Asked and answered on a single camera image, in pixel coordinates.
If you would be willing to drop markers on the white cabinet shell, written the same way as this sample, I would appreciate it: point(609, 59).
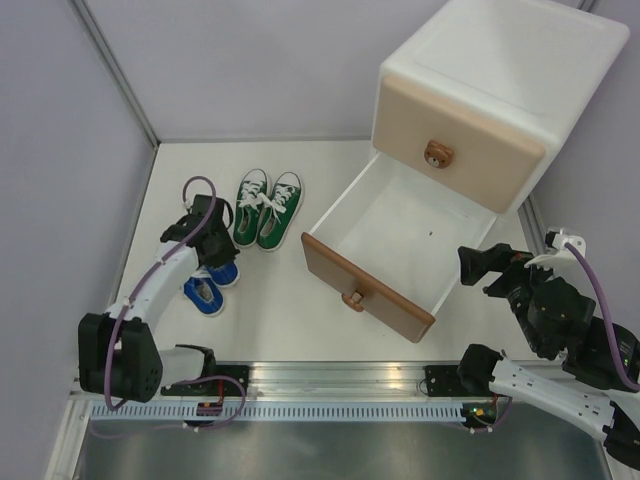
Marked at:
point(533, 65)

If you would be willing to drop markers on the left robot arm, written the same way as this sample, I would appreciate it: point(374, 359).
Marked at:
point(118, 356)

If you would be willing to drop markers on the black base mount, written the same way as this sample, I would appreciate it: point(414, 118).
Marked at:
point(214, 388)
point(443, 381)

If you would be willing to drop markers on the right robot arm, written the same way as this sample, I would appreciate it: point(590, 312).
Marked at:
point(558, 322)

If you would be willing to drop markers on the brown drawer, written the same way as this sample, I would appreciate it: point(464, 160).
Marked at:
point(393, 236)

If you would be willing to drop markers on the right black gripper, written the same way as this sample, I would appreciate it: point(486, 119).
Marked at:
point(498, 257)

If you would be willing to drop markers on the left green sneaker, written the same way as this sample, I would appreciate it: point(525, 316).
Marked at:
point(250, 201)

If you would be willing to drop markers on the right green sneaker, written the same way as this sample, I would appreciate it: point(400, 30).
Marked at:
point(279, 210)

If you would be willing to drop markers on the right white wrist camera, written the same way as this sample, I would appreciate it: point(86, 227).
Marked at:
point(563, 248)

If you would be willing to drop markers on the bear knob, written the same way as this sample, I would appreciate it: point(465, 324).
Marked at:
point(438, 155)
point(353, 301)

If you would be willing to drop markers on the right aluminium frame rail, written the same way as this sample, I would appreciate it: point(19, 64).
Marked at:
point(533, 225)

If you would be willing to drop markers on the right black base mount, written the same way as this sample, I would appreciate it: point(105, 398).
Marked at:
point(443, 381)

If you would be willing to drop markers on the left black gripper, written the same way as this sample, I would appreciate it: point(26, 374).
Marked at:
point(229, 252)

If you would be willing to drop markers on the left corner aluminium post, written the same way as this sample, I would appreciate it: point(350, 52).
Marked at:
point(90, 25)

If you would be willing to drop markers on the blue sneaker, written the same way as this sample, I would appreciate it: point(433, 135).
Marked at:
point(205, 295)
point(224, 276)

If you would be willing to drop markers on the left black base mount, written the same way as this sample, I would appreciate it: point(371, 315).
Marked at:
point(214, 388)

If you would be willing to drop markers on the beige upper drawer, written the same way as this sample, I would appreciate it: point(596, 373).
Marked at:
point(492, 160)

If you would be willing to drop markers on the white slotted cable duct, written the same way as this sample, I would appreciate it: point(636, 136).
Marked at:
point(192, 411)

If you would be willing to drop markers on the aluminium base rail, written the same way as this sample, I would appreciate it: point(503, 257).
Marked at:
point(377, 380)

